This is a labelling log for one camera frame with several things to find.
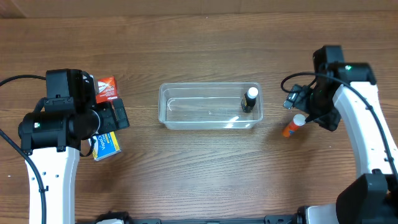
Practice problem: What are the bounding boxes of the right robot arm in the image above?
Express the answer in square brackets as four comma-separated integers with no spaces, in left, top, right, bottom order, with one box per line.
[284,45,397,223]

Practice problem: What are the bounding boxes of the orange bottle white cap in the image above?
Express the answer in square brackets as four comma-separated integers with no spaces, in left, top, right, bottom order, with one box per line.
[282,114,306,138]

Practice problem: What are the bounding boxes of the clear plastic container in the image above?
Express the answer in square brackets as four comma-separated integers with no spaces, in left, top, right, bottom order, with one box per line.
[158,82,264,130]

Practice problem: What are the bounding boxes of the red cardboard box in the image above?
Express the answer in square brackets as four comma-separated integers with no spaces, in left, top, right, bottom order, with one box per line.
[96,77,119,103]

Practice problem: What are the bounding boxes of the blue yellow VapoDrops box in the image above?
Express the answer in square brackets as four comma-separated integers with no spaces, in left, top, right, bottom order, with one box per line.
[88,132,121,161]

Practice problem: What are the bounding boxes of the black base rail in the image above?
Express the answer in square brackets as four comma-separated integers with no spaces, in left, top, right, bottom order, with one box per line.
[74,211,351,224]

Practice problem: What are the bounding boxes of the dark bottle white cap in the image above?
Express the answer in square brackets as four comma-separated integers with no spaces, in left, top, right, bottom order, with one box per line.
[241,87,259,113]

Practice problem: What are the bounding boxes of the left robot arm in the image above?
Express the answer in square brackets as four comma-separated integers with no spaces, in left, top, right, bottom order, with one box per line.
[18,69,129,223]

